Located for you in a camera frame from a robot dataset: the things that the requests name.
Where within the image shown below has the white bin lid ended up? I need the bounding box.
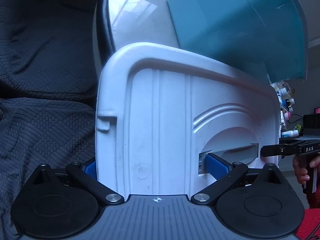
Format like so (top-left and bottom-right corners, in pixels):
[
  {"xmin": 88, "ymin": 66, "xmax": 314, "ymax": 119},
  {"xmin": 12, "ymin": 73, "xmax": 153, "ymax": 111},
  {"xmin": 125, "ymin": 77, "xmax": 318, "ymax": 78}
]
[{"xmin": 95, "ymin": 42, "xmax": 280, "ymax": 197}]

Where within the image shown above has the clutter of small bottles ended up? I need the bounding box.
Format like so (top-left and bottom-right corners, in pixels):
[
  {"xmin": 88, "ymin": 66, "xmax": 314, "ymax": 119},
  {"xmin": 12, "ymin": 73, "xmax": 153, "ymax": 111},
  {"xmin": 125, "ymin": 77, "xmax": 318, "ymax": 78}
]
[{"xmin": 270, "ymin": 81, "xmax": 303, "ymax": 139}]

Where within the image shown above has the person's right hand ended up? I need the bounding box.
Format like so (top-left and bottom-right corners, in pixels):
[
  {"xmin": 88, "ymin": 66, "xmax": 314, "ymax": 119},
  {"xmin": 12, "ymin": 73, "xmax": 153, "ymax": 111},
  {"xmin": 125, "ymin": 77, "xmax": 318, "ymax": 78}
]
[{"xmin": 292, "ymin": 155, "xmax": 320, "ymax": 185}]

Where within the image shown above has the blue plastic storage bin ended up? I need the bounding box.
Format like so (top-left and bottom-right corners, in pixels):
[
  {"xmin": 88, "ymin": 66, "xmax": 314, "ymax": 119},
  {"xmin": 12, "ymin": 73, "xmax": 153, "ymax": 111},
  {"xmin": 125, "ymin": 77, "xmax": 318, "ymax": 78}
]
[{"xmin": 168, "ymin": 0, "xmax": 308, "ymax": 83}]

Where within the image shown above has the grey textured chair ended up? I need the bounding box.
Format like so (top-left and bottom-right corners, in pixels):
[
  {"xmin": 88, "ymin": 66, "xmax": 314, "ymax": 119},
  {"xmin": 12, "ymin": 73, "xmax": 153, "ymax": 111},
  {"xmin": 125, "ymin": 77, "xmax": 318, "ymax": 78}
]
[{"xmin": 0, "ymin": 0, "xmax": 118, "ymax": 240}]

